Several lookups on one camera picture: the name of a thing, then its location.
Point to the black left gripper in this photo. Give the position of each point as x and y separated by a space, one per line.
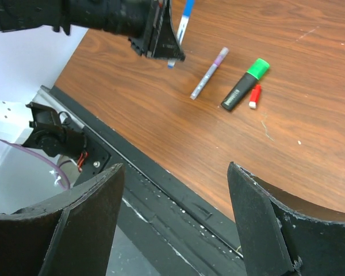
158 39

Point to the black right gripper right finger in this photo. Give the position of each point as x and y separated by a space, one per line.
282 234

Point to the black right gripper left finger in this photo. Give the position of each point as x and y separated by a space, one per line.
68 234

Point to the blue pen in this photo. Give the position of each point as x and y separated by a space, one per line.
185 20

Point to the purple marker pen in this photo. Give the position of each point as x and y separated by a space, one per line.
218 60

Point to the black green highlighter pen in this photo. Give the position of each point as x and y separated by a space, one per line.
243 86

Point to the green highlighter cap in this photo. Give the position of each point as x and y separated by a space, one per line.
258 68

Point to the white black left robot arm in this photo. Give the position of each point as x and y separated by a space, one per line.
118 17

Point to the red pen cap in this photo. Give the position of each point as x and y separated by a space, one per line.
254 97

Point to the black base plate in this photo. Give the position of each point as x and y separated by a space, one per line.
164 228

